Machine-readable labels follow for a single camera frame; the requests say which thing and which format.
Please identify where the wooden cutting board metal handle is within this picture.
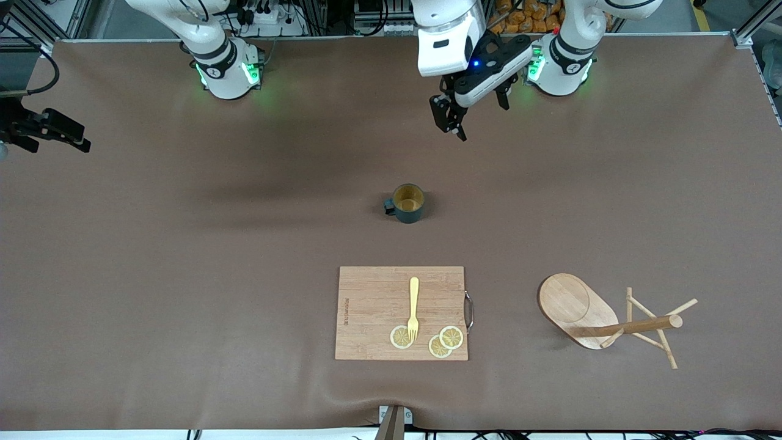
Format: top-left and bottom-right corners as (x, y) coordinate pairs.
(335, 266), (474, 361)

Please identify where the white power strip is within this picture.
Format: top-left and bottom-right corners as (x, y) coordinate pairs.
(235, 5), (295, 26)

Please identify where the yellow plastic fork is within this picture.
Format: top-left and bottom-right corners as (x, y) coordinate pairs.
(407, 277), (420, 342)

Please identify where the orange snack bag pile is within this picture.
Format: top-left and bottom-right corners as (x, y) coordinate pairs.
(489, 0), (566, 34)

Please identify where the brown table cover mat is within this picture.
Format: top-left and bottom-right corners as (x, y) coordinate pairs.
(0, 34), (782, 432)

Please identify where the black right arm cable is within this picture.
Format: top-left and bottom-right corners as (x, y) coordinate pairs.
(0, 18), (60, 98)

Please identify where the teal mug yellow inside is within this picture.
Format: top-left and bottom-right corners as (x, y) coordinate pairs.
(384, 183), (425, 224)

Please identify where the aluminium profile bracket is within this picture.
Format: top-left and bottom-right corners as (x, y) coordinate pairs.
(374, 405), (414, 440)

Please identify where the aluminium frame strut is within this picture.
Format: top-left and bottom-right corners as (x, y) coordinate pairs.
(730, 0), (782, 50)
(0, 0), (92, 59)

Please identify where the white terminal strip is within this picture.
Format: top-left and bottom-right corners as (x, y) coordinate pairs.
(356, 21), (414, 35)

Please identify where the wooden mug rack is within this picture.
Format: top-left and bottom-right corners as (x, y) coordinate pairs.
(538, 273), (698, 370)

